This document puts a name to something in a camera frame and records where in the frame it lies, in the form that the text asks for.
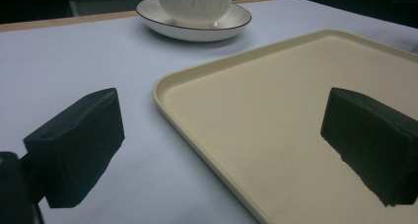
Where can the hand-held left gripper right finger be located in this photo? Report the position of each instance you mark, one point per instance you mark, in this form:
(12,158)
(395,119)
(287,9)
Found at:
(371,141)

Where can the white saucer with dark rim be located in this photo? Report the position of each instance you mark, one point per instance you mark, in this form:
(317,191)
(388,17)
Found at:
(194,28)

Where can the beige plastic tray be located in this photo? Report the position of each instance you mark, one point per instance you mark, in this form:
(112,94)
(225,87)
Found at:
(279,128)

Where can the white ribbed cup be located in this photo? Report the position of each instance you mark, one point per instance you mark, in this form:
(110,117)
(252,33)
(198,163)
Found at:
(194,3)

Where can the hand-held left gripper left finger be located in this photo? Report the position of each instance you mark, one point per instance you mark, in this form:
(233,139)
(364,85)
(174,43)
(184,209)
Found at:
(75,145)

